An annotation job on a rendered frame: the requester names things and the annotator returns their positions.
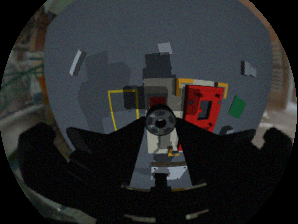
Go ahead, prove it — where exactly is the dark grey wheel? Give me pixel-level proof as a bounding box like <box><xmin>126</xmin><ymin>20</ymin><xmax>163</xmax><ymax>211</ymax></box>
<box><xmin>144</xmin><ymin>104</ymin><xmax>177</xmax><ymax>136</ymax></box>

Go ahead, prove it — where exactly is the green flat rectangle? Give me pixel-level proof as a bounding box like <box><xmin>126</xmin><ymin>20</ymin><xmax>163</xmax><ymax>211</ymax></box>
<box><xmin>229</xmin><ymin>95</ymin><xmax>246</xmax><ymax>119</ymax></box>

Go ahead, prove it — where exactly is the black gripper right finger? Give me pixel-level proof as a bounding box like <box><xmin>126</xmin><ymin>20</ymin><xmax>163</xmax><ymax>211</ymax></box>
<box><xmin>176</xmin><ymin>117</ymin><xmax>257</xmax><ymax>186</ymax></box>

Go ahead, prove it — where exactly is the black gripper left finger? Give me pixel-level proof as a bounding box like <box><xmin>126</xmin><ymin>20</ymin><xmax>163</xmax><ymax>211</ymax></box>
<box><xmin>65</xmin><ymin>117</ymin><xmax>145</xmax><ymax>186</ymax></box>

